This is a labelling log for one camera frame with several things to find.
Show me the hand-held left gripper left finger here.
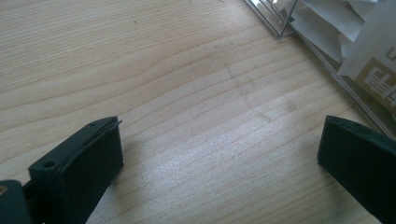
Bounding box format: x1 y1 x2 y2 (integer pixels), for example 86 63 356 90
28 116 124 224

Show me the clear plastic box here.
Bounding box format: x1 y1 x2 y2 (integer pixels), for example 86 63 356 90
243 0 396 141

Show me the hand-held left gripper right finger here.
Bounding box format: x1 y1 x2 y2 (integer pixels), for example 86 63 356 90
317 115 396 224

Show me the white paper packet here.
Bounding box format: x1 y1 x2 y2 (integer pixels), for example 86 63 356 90
290 0 379 63

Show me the white and tan printed packet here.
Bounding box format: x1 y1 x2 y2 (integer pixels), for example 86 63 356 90
337 0 396 120

